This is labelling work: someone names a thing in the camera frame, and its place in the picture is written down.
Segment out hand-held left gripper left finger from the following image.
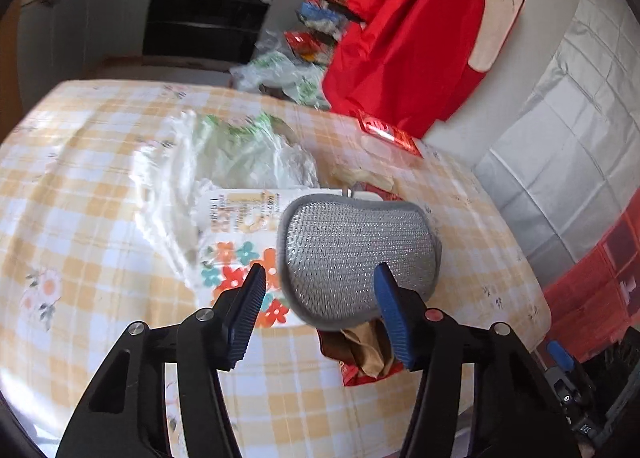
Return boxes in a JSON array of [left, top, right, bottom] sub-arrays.
[[56, 263, 267, 458]]

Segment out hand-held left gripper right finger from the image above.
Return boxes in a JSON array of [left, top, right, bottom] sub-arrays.
[[374, 262, 568, 458]]

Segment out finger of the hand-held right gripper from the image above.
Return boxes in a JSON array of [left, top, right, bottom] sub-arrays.
[[546, 339, 583, 374]]

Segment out grey mesh scrub pad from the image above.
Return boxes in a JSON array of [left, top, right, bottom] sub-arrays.
[[276, 193, 443, 331]]

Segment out clear tray with red label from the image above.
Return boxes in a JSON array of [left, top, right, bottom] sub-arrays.
[[357, 109, 425, 159]]

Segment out red snack wrapper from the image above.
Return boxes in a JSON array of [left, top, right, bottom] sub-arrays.
[[317, 321, 416, 386]]

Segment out white floral packet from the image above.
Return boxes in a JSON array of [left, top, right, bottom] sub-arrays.
[[192, 187, 351, 334]]

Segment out red plastic crate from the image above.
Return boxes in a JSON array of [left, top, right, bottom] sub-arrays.
[[542, 198, 640, 364]]

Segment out dark red wrapper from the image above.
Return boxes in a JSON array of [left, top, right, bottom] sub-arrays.
[[350, 182, 406, 204]]

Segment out cream plastic wrapper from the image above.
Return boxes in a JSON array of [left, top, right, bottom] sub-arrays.
[[330, 163, 396, 189]]

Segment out white plastic bag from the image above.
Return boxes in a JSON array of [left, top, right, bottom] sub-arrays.
[[132, 111, 221, 284]]

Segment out green printed plastic bag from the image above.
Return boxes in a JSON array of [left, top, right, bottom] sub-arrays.
[[192, 113, 321, 189]]

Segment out white creased sheet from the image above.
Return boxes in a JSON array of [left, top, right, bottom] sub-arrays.
[[472, 0, 640, 284]]

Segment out yellow checkered tablecloth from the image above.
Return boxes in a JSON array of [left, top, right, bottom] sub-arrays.
[[0, 80, 551, 458]]

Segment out heap of plastic bags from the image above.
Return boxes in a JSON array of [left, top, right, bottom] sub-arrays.
[[230, 33, 331, 106]]

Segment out red apron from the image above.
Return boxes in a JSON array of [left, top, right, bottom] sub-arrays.
[[322, 0, 528, 136]]

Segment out black built-in oven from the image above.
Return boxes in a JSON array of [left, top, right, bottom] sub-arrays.
[[142, 0, 278, 64]]

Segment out grey lower cabinets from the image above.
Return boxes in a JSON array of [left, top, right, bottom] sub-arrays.
[[17, 0, 153, 74]]

